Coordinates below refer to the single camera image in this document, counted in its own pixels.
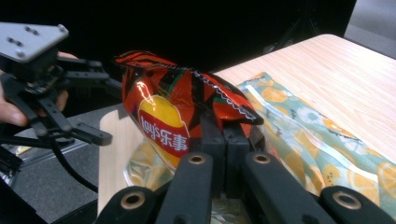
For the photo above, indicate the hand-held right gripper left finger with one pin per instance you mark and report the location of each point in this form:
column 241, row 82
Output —
column 212, row 146

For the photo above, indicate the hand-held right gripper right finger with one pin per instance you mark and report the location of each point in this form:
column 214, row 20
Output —
column 236, row 149

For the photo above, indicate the red potato chips packet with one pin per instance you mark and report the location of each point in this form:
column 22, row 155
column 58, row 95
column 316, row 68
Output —
column 162, row 102

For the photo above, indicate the teal citrus print cloth bag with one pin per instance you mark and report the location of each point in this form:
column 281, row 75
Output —
column 311, row 140

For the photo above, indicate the dark tripod stand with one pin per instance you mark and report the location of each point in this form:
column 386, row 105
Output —
column 299, row 28

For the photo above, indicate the grey metal rail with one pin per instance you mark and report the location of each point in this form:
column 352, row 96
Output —
column 46, row 155

